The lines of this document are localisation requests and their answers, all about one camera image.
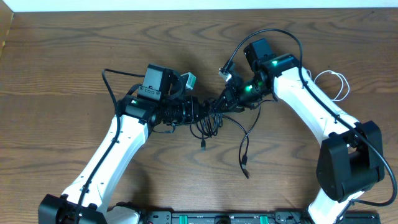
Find white USB cable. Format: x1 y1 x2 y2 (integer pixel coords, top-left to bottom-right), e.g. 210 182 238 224
306 68 351 103

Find left camera cable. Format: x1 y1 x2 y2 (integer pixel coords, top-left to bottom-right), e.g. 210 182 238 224
73 68 147 224

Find camera cable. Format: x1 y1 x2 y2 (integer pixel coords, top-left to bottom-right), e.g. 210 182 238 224
73 68 147 224
225 28 398 208

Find cardboard box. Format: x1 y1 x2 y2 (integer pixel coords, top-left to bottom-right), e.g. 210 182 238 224
0 0 14 55

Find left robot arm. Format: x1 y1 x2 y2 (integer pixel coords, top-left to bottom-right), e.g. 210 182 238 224
38 64 208 223

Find right camera cable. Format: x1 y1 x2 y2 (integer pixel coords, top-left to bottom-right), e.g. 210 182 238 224
225 28 398 208

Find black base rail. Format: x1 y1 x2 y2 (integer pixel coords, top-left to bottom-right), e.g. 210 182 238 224
105 210 382 224

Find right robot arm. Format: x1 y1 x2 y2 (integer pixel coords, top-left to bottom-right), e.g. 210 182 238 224
220 39 388 223

